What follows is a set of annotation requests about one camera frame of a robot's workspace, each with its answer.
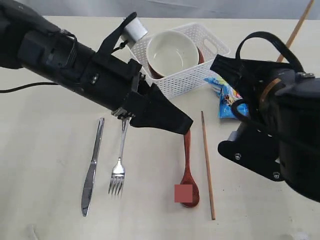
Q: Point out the light wooden chopstick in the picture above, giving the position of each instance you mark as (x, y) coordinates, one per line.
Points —
(208, 168)
(299, 24)

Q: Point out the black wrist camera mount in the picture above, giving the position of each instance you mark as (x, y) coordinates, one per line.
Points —
(253, 150)

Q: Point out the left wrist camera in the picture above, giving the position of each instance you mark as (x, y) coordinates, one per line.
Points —
(131, 31)

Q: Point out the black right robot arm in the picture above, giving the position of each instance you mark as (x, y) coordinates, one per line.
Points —
(299, 138)

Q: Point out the blue Lay's chips bag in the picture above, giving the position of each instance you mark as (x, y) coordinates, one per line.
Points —
(226, 94)

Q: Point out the dark red wooden spoon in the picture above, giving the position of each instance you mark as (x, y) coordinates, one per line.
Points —
(187, 192)

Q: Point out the white ceramic bowl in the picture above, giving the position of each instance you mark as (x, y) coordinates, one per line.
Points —
(170, 52)

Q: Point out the silver metal knife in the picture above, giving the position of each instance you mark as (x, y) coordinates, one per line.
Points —
(88, 185)

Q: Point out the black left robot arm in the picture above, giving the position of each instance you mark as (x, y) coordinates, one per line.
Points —
(28, 40)

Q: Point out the silver metal fork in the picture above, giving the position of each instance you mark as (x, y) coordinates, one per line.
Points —
(117, 177)

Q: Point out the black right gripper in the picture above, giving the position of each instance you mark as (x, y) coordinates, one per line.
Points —
(257, 82)

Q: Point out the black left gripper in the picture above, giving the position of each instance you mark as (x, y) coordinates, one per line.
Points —
(121, 88)

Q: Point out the white perforated plastic basket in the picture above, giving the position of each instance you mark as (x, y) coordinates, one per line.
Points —
(182, 82)

